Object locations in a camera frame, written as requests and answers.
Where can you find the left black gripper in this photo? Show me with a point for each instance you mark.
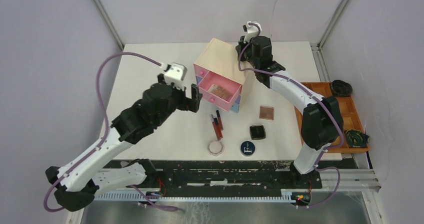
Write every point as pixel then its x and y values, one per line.
pixel 190 103

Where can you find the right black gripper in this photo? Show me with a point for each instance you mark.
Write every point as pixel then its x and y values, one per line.
pixel 240 44

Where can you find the colourful eyeshadow palette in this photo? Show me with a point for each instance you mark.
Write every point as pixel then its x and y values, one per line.
pixel 212 88

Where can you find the nude eyeshadow palette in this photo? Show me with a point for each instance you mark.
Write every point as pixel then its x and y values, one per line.
pixel 222 93

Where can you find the pink drawer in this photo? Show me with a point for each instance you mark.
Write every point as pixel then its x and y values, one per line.
pixel 213 78

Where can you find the pastel wooden drawer chest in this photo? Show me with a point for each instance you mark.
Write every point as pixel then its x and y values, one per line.
pixel 221 58

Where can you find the brown square blush compact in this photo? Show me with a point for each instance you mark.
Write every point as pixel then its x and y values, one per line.
pixel 266 113

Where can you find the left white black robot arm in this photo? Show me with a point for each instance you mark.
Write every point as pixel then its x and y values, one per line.
pixel 78 183

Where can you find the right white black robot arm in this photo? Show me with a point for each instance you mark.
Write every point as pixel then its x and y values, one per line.
pixel 322 121

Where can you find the silver red mascara tube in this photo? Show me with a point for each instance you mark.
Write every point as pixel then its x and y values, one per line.
pixel 212 123

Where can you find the dark red lip gloss tube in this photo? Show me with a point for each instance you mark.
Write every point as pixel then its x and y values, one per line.
pixel 219 120

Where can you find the black square compact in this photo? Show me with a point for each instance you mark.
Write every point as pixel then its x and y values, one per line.
pixel 257 132

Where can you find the round dark blue jar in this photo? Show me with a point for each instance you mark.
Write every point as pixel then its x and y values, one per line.
pixel 247 148

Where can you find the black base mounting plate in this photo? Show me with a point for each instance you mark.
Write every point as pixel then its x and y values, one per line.
pixel 257 178

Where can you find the black coiled band top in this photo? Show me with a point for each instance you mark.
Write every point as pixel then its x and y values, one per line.
pixel 340 88

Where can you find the green yellow coiled band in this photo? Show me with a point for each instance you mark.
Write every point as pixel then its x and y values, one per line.
pixel 356 138

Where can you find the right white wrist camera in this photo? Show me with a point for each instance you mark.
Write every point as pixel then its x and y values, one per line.
pixel 251 29

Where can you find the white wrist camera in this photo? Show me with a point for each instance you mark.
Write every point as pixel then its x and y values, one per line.
pixel 174 75
pixel 251 29

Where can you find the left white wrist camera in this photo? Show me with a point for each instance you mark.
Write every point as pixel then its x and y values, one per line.
pixel 174 75

